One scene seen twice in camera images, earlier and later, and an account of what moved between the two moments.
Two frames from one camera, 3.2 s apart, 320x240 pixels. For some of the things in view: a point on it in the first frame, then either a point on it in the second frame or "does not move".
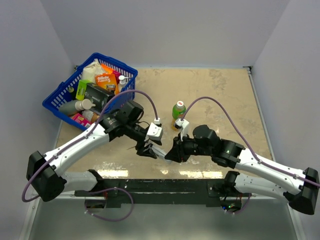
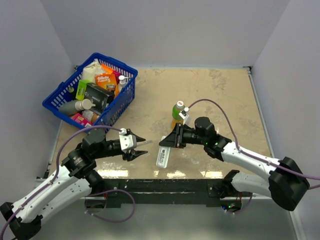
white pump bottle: (122, 82) does not move
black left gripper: (148, 152) -> (133, 154)
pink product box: (79, 118) does not move
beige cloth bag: (91, 70) does not move
